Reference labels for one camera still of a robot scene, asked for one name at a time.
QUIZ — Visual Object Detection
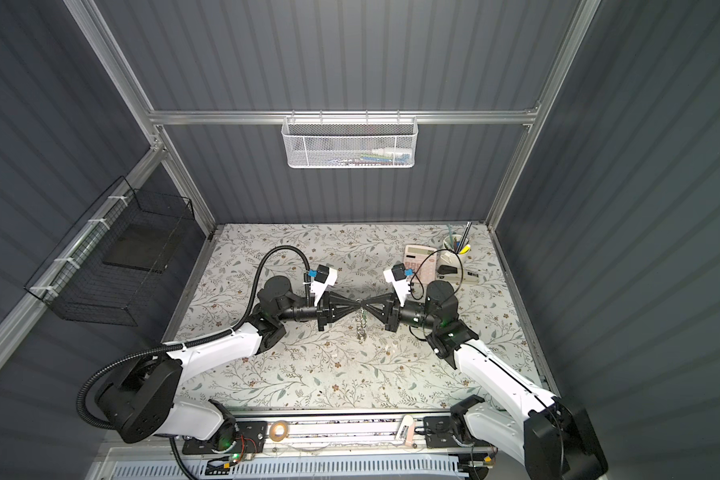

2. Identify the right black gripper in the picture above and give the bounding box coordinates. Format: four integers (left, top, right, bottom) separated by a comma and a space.
362, 293, 439, 334

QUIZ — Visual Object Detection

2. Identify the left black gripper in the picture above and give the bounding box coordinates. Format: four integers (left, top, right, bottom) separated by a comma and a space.
276, 292, 360, 334

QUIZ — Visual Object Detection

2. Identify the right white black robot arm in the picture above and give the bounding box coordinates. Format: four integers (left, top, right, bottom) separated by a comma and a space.
361, 281, 608, 479

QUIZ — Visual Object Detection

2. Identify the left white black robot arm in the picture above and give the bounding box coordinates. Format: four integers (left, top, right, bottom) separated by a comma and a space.
78, 276, 361, 446

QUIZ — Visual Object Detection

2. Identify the pink calculator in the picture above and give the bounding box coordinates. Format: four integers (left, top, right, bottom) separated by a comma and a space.
403, 244, 438, 285

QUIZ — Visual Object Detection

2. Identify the black white stapler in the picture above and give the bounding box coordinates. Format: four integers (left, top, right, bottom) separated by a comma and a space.
436, 264, 480, 285

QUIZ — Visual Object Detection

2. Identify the white pen cup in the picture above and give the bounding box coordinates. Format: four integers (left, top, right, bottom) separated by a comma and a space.
438, 221, 473, 271

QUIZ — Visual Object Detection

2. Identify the white pink small device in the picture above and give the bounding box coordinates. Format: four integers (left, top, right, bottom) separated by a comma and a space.
395, 415, 416, 448

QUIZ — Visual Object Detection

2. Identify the tape roll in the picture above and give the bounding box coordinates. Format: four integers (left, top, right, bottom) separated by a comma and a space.
268, 420, 290, 443

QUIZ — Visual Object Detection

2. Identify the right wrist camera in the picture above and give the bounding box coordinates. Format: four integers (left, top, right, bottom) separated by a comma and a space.
383, 263, 413, 306

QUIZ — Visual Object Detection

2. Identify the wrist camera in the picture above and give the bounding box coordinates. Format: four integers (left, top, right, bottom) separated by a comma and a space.
383, 263, 413, 306
308, 265, 338, 306

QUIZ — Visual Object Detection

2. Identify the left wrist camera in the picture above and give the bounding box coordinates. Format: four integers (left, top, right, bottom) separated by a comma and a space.
308, 265, 338, 306

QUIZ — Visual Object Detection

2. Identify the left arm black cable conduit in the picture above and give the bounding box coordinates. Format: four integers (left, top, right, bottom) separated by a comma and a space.
75, 244, 312, 431

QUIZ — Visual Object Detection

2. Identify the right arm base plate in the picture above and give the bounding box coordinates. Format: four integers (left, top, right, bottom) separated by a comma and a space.
415, 415, 497, 450

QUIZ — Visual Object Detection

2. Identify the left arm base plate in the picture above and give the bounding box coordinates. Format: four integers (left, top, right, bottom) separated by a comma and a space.
181, 421, 268, 457

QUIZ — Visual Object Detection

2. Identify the white wire mesh basket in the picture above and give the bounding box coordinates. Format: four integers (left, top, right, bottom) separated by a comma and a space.
281, 115, 419, 169

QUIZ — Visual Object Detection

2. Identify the black wire basket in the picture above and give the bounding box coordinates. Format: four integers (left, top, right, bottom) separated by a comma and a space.
25, 178, 195, 327

